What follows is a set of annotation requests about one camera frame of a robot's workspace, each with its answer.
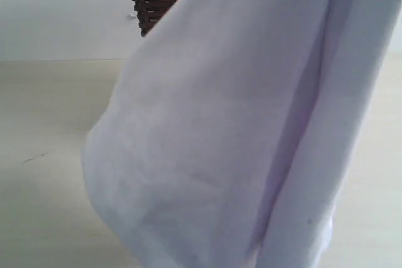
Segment white t-shirt red print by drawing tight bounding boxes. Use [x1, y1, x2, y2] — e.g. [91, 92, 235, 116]
[82, 0, 401, 267]

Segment dark brown wicker basket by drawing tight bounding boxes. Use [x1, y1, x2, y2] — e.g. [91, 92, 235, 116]
[132, 0, 177, 37]

